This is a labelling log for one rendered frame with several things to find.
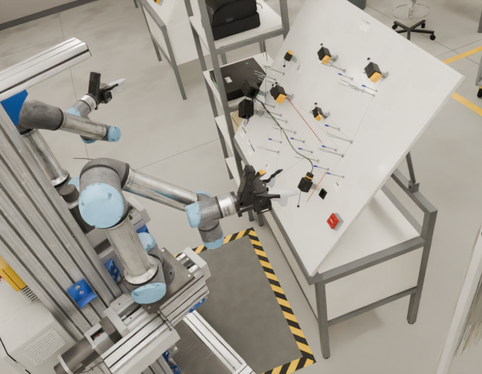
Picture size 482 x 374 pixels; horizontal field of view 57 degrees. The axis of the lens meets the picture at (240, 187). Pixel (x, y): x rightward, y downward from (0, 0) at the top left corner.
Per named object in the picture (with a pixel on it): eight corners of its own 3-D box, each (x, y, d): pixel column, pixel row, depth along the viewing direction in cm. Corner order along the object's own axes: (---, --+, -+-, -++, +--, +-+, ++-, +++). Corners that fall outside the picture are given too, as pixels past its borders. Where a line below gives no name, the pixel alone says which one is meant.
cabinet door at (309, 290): (316, 319, 233) (312, 276, 206) (278, 245, 272) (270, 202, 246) (321, 317, 233) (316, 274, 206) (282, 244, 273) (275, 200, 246)
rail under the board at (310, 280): (309, 286, 202) (307, 277, 198) (234, 145, 288) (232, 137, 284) (319, 281, 203) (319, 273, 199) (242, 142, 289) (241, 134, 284)
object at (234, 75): (223, 104, 278) (221, 94, 274) (209, 79, 304) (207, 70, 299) (272, 87, 282) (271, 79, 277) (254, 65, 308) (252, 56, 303)
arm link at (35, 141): (73, 210, 198) (9, 109, 161) (48, 205, 204) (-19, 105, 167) (89, 191, 205) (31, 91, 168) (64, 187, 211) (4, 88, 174)
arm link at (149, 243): (161, 246, 173) (151, 223, 164) (166, 272, 164) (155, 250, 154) (132, 256, 172) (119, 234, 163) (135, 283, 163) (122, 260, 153)
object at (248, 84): (261, 79, 266) (241, 72, 259) (272, 93, 253) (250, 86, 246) (256, 89, 269) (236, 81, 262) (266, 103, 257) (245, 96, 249)
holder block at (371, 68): (382, 58, 184) (367, 51, 179) (391, 77, 178) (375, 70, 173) (374, 66, 187) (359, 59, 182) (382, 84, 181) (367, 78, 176)
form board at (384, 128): (236, 136, 284) (234, 136, 284) (318, -19, 237) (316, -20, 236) (313, 276, 199) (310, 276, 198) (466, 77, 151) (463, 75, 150)
